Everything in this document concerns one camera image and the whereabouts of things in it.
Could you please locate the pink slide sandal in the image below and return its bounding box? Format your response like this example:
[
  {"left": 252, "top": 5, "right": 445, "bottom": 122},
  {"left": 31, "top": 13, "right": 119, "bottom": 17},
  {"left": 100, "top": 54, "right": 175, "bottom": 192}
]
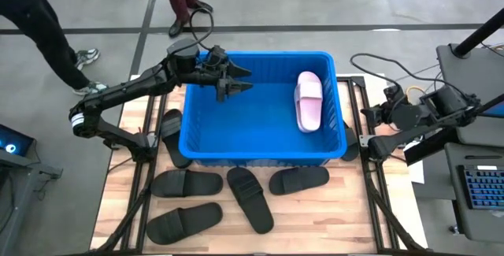
[
  {"left": 294, "top": 84, "right": 302, "bottom": 131},
  {"left": 295, "top": 70, "right": 324, "bottom": 134}
]

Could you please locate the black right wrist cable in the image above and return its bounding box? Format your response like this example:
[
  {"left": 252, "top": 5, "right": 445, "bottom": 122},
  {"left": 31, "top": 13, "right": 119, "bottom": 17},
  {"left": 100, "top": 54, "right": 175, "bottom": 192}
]
[{"left": 349, "top": 52, "right": 472, "bottom": 102}]

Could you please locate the grey keyboard desk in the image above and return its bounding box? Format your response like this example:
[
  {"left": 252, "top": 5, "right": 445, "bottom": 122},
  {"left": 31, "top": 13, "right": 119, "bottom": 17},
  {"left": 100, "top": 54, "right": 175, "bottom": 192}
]
[{"left": 443, "top": 142, "right": 504, "bottom": 244}]

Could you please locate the grey monitor stand desk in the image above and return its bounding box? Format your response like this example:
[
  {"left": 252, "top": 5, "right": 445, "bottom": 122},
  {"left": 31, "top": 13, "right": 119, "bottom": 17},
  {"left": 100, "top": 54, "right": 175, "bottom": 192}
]
[{"left": 435, "top": 43, "right": 504, "bottom": 147}]

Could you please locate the backlit keyboard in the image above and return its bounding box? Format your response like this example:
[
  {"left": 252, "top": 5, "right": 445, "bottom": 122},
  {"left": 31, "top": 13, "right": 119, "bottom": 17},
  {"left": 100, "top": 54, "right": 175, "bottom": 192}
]
[{"left": 458, "top": 164, "right": 504, "bottom": 210}]

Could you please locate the black monitor stand pole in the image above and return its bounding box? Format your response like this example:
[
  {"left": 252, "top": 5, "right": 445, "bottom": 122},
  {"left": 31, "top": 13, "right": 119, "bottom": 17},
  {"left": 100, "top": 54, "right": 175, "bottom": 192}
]
[{"left": 451, "top": 6, "right": 504, "bottom": 58}]

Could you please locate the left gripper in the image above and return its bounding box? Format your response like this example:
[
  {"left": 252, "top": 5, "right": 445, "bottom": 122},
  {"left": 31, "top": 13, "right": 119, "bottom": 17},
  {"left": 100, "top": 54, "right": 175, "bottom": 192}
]
[{"left": 196, "top": 61, "right": 254, "bottom": 103}]

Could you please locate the black aluminium table frame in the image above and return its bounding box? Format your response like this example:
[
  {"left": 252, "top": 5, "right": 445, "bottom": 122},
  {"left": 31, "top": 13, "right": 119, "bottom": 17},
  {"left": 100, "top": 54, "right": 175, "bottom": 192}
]
[{"left": 91, "top": 66, "right": 428, "bottom": 256}]

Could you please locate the black desk crossbeam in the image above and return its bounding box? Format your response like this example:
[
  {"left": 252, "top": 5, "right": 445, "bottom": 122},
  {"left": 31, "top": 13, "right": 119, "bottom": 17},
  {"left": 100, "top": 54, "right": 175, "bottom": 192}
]
[{"left": 403, "top": 128, "right": 460, "bottom": 166}]

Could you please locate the yellow cable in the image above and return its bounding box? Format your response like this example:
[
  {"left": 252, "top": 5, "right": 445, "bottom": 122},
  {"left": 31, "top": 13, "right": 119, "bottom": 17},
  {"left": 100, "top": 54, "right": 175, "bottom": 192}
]
[{"left": 405, "top": 85, "right": 426, "bottom": 98}]

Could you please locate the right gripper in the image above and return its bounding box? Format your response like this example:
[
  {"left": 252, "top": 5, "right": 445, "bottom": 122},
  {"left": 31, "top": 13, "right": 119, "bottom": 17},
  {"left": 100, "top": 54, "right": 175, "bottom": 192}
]
[{"left": 361, "top": 102, "right": 398, "bottom": 128}]

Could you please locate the blue plastic bin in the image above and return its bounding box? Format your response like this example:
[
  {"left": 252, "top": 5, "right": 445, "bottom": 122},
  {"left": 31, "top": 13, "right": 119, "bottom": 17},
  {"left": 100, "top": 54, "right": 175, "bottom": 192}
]
[{"left": 178, "top": 50, "right": 348, "bottom": 167}]

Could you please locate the tilted monitor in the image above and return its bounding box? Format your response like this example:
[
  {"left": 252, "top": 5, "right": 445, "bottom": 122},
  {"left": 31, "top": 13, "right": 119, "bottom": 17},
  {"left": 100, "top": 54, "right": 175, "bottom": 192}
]
[{"left": 473, "top": 93, "right": 504, "bottom": 120}]

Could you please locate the grey side desk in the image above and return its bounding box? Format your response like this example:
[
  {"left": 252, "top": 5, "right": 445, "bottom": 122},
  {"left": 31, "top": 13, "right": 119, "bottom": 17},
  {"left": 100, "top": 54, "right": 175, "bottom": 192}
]
[{"left": 0, "top": 149, "right": 64, "bottom": 256}]

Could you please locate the white paper sheet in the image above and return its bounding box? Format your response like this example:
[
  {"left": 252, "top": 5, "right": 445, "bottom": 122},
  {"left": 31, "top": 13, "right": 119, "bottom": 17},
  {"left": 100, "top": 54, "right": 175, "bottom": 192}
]
[{"left": 409, "top": 159, "right": 426, "bottom": 185}]

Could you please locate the computer with blue ring light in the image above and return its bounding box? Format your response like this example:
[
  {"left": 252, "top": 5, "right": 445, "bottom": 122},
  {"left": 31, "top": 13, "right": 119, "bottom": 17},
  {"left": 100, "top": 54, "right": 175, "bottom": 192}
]
[{"left": 0, "top": 124, "right": 35, "bottom": 157}]

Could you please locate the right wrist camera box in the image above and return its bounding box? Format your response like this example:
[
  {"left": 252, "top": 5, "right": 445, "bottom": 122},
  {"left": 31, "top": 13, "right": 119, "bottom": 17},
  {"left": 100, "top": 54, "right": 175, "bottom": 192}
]
[{"left": 384, "top": 83, "right": 403, "bottom": 104}]

